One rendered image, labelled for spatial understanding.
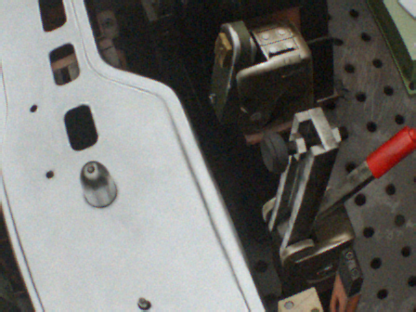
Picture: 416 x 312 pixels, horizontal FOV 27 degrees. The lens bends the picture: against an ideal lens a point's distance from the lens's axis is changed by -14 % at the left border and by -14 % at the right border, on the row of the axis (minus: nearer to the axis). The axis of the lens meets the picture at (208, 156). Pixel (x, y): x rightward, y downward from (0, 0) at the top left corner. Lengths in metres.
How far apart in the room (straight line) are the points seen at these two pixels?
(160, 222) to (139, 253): 0.04
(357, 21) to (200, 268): 0.62
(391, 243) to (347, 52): 0.31
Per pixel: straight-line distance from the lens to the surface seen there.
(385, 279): 1.16
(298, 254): 0.78
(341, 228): 0.81
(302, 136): 0.66
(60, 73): 0.99
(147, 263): 0.86
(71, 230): 0.89
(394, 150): 0.74
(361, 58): 1.32
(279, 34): 0.88
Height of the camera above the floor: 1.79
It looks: 62 degrees down
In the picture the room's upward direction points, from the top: 11 degrees counter-clockwise
